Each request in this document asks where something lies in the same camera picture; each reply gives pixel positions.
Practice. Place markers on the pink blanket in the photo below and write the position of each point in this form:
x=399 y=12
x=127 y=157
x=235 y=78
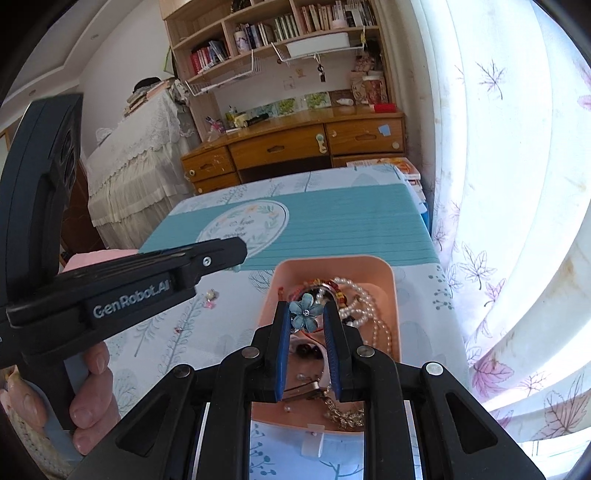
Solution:
x=92 y=259

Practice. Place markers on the dark hat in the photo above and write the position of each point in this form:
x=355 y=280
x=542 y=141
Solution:
x=145 y=84

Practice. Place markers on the green floral picture strip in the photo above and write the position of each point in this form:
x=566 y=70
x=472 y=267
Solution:
x=291 y=104

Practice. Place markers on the blue white box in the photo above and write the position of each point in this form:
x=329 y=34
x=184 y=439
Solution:
x=420 y=203

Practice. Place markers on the white lace furniture cover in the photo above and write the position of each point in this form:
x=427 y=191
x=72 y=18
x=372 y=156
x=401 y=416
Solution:
x=134 y=161

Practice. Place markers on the white plastic tray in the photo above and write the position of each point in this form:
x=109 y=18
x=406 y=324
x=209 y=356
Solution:
x=318 y=44

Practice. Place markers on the brown door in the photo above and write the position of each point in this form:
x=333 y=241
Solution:
x=83 y=221

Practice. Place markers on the wooden desk with drawers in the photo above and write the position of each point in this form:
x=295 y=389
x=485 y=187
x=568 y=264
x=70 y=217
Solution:
x=277 y=147

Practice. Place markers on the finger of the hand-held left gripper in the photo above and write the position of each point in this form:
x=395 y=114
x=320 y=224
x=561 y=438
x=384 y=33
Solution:
x=217 y=258

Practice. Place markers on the patterned cloth bundle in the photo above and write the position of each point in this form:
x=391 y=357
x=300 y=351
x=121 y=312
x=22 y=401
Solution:
x=179 y=92

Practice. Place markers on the yellow mug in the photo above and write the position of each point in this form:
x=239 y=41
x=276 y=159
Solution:
x=240 y=121

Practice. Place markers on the pink figurine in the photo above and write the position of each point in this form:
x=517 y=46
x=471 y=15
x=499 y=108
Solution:
x=213 y=128

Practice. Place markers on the person's left hand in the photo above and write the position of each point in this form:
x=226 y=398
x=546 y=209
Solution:
x=94 y=406

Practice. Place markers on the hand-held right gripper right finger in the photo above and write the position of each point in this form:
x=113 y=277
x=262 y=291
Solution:
x=333 y=355

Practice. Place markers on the red case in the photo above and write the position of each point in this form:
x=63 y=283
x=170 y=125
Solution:
x=384 y=108

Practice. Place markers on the blue flower charm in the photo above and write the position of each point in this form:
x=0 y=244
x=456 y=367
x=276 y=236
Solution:
x=306 y=313

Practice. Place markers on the green white drawer hook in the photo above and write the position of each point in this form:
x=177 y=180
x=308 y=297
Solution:
x=321 y=143

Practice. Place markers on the small white bottle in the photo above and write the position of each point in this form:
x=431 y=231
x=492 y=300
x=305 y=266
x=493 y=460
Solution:
x=345 y=102

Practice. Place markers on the floral paper bag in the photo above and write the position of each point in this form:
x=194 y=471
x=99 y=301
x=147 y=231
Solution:
x=359 y=87

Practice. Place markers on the white floral curtain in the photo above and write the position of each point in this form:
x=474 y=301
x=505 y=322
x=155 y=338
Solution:
x=508 y=184

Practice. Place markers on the hanging keys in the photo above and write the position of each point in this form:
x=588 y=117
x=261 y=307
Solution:
x=322 y=74

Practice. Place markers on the pink plastic box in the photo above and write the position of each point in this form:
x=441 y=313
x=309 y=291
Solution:
x=295 y=272

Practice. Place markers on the wooden bookshelf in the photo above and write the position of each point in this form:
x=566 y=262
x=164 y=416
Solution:
x=277 y=87

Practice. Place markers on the stack of books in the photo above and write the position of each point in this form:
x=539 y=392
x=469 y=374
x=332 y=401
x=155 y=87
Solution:
x=383 y=168
x=143 y=97

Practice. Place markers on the blue drawer sticker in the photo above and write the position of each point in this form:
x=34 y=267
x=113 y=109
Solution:
x=385 y=131

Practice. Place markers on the tree printed tablecloth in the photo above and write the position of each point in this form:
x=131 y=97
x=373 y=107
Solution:
x=323 y=221

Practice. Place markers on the row of books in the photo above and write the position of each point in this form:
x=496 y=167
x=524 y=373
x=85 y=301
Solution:
x=286 y=27

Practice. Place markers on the small pink charm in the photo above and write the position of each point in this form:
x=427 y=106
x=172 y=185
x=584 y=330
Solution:
x=211 y=297

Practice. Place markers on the black flashlight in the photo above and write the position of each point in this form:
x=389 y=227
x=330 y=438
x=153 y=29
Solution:
x=256 y=121

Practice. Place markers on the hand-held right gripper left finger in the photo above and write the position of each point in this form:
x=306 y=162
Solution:
x=282 y=350

